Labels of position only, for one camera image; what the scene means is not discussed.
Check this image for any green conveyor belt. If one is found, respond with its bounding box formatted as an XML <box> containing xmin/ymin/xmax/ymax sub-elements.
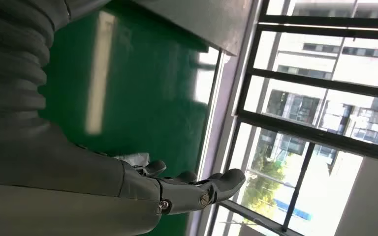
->
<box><xmin>38</xmin><ymin>0</ymin><xmax>222</xmax><ymax>236</ymax></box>

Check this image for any silver conveyor frame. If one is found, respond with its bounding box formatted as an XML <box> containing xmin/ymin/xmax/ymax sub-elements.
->
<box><xmin>193</xmin><ymin>49</ymin><xmax>225</xmax><ymax>183</ymax></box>

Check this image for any black window frame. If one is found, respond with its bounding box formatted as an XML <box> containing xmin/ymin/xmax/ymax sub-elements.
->
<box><xmin>208</xmin><ymin>0</ymin><xmax>378</xmax><ymax>236</ymax></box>

